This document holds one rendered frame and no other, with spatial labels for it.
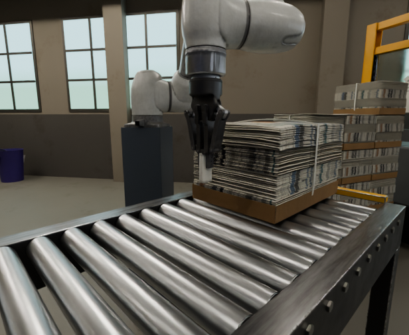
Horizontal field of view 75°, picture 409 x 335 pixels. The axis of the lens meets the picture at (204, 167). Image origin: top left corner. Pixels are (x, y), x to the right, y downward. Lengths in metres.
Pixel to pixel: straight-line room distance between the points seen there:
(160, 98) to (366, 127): 1.39
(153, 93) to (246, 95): 2.91
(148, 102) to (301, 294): 1.10
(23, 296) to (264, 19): 0.65
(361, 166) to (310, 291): 1.73
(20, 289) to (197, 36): 0.53
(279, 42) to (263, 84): 3.49
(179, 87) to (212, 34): 0.77
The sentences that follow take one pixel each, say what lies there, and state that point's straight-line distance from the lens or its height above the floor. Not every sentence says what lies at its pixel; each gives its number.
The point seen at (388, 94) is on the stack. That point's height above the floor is 1.20.
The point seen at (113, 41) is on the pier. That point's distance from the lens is 4.64.
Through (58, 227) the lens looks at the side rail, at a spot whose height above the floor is 0.80.
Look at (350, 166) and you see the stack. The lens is 2.05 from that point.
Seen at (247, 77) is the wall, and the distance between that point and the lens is 4.18.
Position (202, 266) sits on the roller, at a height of 0.79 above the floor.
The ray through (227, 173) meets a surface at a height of 0.90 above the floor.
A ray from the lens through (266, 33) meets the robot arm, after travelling 0.66.
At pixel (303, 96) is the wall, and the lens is 4.20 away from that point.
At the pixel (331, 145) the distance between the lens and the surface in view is 0.87.
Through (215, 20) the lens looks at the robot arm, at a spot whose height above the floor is 1.24.
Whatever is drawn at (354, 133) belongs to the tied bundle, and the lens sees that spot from 2.02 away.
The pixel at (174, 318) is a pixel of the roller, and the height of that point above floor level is 0.80.
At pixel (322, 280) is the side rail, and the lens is 0.48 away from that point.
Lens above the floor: 1.05
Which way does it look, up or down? 11 degrees down
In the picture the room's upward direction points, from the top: straight up
